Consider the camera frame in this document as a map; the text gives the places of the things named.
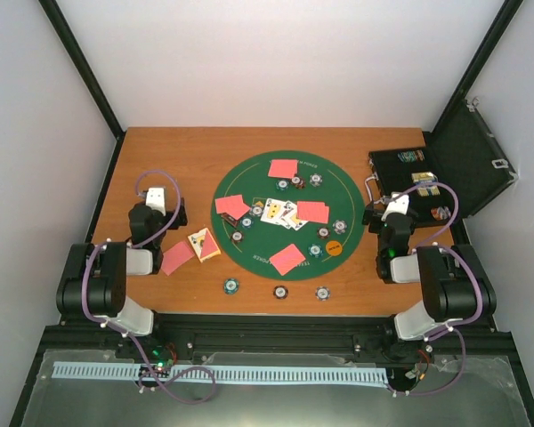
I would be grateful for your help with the face up card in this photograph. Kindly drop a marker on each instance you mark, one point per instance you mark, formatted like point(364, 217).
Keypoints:
point(272, 211)
point(295, 222)
point(284, 219)

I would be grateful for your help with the green 50 chip top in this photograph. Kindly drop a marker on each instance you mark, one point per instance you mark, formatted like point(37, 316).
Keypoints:
point(282, 185)

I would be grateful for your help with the triangular all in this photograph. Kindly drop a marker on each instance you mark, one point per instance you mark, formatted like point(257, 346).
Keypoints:
point(228, 218)

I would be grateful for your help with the red card top seat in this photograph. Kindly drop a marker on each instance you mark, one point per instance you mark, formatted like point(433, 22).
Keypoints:
point(283, 168)

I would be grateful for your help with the red card seat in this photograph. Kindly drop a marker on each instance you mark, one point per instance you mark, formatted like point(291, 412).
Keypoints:
point(238, 211)
point(283, 168)
point(287, 259)

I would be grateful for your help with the orange big blind button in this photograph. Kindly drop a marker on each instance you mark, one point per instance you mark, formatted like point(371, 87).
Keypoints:
point(334, 248)

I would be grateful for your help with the brown 100 chip stack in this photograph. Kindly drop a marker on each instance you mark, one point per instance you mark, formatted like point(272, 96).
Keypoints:
point(280, 292)

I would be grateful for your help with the green blue 50 chip stack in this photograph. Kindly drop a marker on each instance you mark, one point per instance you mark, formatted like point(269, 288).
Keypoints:
point(230, 286)

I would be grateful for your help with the blue white chip stack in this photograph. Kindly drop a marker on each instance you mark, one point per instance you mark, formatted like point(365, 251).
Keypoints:
point(322, 293)

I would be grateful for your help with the red backed card deck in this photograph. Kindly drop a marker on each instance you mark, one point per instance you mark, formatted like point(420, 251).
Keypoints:
point(175, 257)

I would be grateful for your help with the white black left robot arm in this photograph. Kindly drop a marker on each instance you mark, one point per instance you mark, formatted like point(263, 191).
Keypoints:
point(94, 278)

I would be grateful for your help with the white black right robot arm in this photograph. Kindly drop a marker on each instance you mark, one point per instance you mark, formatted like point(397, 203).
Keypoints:
point(455, 288)

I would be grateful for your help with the round green poker mat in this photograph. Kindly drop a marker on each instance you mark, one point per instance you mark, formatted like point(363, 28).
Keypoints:
point(250, 179)

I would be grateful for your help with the yellow playing card box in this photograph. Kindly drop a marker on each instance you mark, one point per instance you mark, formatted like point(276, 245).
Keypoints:
point(204, 244)

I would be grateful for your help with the blue gold card deck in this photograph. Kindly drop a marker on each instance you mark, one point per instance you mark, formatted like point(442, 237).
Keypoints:
point(427, 181)

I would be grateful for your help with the chips row in case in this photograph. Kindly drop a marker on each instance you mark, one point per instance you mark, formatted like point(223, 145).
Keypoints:
point(411, 156)

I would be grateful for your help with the red white chips in case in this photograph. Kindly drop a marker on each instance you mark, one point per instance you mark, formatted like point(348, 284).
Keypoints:
point(441, 213)

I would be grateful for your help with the black poker case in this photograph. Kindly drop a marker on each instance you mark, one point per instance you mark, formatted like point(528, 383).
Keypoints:
point(464, 155)

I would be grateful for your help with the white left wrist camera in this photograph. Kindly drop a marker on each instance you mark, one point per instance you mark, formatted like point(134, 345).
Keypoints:
point(156, 199)

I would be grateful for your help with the silver case handle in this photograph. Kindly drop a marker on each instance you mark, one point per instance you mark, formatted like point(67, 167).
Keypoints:
point(367, 182)

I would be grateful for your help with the black aluminium frame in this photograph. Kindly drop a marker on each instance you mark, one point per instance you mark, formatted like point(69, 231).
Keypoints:
point(292, 335)

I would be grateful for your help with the light blue cable duct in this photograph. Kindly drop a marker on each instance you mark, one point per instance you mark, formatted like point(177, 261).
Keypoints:
point(230, 375)

